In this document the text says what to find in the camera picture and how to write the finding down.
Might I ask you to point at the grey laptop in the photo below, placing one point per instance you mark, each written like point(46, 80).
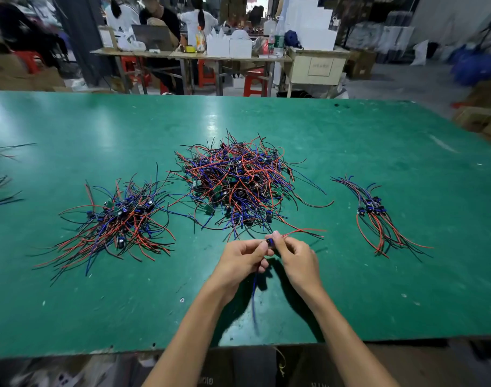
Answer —
point(153, 38)

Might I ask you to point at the dark blue bag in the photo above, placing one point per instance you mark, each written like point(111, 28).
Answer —
point(291, 38)

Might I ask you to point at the heap of blue bags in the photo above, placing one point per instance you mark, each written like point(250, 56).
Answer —
point(479, 67)

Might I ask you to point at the cream cabinet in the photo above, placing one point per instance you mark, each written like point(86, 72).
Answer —
point(318, 70)

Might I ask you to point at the row of white containers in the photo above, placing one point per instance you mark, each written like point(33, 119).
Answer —
point(229, 46)

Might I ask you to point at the brown cardboard box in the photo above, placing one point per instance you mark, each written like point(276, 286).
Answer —
point(362, 65)

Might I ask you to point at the row of cardboard boxes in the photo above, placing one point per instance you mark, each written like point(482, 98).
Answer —
point(24, 74)

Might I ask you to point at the person's left hand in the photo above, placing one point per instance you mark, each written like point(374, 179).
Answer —
point(237, 270)

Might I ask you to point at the person's right hand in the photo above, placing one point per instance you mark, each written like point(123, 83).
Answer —
point(300, 266)

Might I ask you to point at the person's left forearm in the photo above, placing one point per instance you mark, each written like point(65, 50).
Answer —
point(189, 342)

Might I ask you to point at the person's right forearm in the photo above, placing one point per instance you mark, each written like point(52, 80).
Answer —
point(350, 342)

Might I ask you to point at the stack of white boxes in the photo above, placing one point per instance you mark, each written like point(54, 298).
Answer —
point(310, 26)

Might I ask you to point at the long wooden work table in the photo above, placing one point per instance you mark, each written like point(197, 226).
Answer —
point(181, 54)

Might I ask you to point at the red plastic stool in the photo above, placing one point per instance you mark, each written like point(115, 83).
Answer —
point(207, 74)
point(28, 62)
point(132, 70)
point(256, 83)

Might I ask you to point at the dark pillar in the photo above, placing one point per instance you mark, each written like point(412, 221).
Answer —
point(84, 36)

